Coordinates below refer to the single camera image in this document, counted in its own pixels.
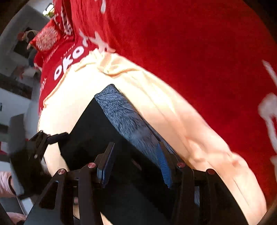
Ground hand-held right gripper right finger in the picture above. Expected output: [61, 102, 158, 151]
[156, 142, 249, 225]

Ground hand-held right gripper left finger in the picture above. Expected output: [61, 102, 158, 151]
[24, 142, 115, 225]

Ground peach patterned cloth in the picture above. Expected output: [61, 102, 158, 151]
[37, 49, 267, 225]

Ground red printed blanket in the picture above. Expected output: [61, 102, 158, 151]
[32, 0, 277, 208]

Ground red embroidered cushion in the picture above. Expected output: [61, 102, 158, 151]
[29, 26, 65, 54]

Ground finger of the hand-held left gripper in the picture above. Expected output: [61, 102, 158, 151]
[47, 132, 70, 145]

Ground black pants with grey waistband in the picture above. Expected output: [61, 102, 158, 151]
[60, 84, 200, 225]

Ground white shelf unit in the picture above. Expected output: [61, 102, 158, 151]
[0, 4, 50, 76]

